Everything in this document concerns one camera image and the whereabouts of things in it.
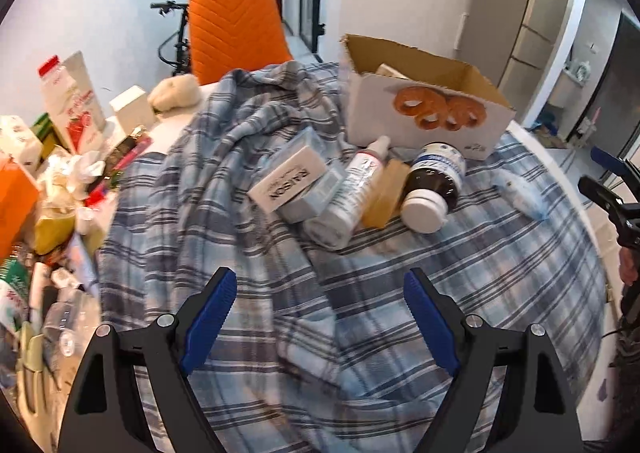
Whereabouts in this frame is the blue plaid cloth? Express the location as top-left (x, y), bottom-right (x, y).
top-left (99, 61), bottom-right (605, 452)

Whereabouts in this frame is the brown bottle white cap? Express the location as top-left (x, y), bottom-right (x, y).
top-left (400, 142), bottom-right (466, 234)

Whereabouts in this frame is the orange box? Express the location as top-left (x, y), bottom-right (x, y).
top-left (0, 158), bottom-right (39, 260)

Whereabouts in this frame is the strawberry milk carton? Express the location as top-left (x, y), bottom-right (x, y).
top-left (38, 56), bottom-right (103, 155)

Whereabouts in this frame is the white tissue pack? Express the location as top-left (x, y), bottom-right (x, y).
top-left (0, 115), bottom-right (42, 175)

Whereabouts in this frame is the bicycle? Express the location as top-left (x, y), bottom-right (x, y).
top-left (150, 0), bottom-right (192, 77)

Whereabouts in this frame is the tall white carton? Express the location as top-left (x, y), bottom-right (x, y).
top-left (63, 51), bottom-right (106, 132)

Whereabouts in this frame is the beige plush toy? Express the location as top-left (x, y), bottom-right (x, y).
top-left (148, 74), bottom-right (202, 112)

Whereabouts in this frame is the small white box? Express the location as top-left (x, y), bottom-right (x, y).
top-left (108, 85), bottom-right (157, 135)

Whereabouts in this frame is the beige refrigerator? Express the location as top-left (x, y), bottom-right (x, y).
top-left (458, 0), bottom-right (568, 121)

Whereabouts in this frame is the amber soap bar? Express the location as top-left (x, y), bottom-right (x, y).
top-left (361, 158), bottom-right (410, 229)

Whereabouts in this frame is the white spray bottle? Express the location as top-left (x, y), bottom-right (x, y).
top-left (303, 136), bottom-right (390, 251)

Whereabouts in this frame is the orange chair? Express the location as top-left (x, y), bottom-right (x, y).
top-left (188, 0), bottom-right (293, 85)

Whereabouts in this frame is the white Raison box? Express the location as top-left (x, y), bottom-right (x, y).
top-left (247, 146), bottom-right (328, 214)

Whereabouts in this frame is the cardboard box with pretzel print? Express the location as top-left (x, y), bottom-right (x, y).
top-left (338, 34), bottom-right (515, 161)

